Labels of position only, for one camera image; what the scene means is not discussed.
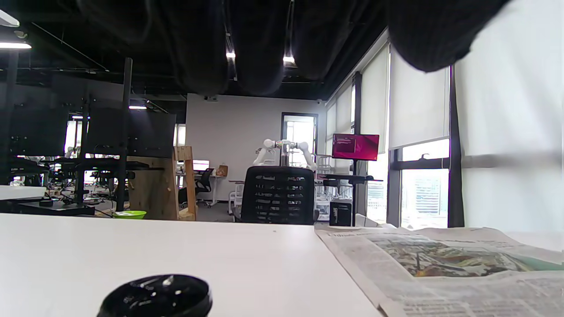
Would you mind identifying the person's left hand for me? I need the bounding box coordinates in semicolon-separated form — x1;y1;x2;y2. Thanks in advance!
75;0;512;97

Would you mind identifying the black shoe polish tin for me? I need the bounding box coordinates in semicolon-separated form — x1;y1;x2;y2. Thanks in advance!
96;274;213;317

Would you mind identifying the printed newspaper sheet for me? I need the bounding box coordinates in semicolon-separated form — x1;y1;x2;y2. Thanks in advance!
315;226;564;317

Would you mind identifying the red screen monitor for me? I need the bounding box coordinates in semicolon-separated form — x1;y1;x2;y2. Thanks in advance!
331;133;380;162

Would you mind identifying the black mesh office chair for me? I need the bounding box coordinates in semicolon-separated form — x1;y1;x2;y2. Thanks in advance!
239;166;320;225

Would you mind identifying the black computer tower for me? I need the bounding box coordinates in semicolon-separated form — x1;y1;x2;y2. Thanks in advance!
329;200;353;227

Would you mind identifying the wooden frame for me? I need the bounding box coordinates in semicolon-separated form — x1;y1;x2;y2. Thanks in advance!
127;146;197;221

